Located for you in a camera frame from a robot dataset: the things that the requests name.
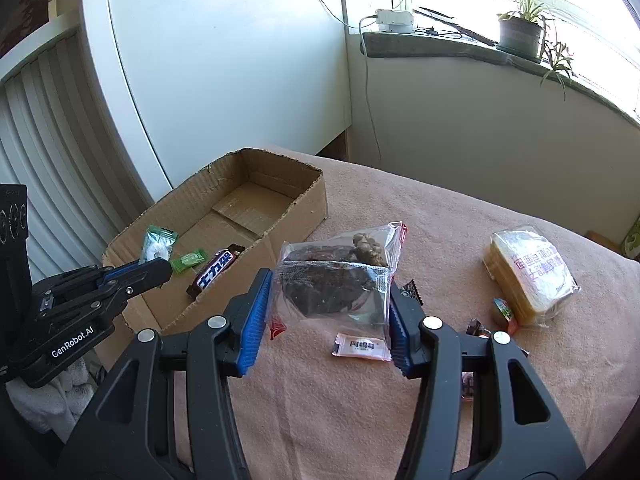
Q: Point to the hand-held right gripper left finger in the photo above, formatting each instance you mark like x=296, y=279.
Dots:
x=252, y=321

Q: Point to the clear bag of dark snacks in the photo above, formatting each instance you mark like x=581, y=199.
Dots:
x=330, y=280

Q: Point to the dark candy wrapper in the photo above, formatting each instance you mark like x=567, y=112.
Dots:
x=477, y=330
x=413, y=292
x=467, y=387

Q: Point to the white slatted radiator cover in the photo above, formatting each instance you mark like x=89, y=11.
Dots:
x=45, y=135

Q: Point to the bagged sliced bread loaf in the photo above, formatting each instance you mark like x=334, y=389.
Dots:
x=532, y=275

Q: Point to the window with white frame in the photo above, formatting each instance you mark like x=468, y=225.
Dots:
x=590, y=10

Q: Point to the grey stone window sill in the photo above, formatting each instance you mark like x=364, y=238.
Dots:
x=450, y=52

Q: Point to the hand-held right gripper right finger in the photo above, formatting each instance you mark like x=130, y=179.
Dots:
x=400, y=331

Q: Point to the dark brown chocolate bar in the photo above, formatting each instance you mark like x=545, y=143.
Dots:
x=215, y=270

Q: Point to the white cabinet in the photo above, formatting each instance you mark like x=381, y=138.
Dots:
x=225, y=60

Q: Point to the small green candy packet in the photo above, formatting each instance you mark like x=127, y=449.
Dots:
x=187, y=261

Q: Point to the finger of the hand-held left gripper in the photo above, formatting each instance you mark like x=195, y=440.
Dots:
x=122, y=272
x=150, y=276

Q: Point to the cardboard box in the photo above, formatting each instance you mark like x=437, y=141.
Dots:
x=285, y=220

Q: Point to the white fluffy cloth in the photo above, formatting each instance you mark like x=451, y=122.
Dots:
x=50, y=400

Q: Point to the jelly cup with printed lid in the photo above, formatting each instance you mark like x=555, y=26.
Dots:
x=501, y=312

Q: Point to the black flat device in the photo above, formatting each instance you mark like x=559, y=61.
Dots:
x=465, y=30

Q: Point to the green and white candy packet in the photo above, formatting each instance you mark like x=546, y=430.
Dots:
x=159, y=242

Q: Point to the green printed box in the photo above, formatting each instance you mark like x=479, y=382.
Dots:
x=632, y=240

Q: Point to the small white sachet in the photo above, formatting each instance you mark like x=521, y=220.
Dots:
x=361, y=346

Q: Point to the potted spider plant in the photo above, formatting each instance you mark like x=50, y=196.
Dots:
x=520, y=35

